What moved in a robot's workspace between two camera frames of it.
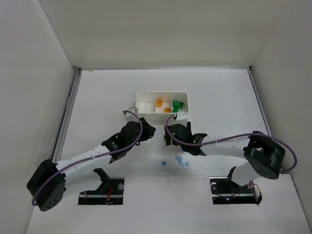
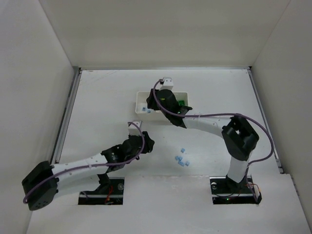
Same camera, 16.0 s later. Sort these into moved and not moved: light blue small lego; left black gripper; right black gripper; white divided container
Moved: right black gripper; left black gripper
Not moved: white divided container; light blue small lego
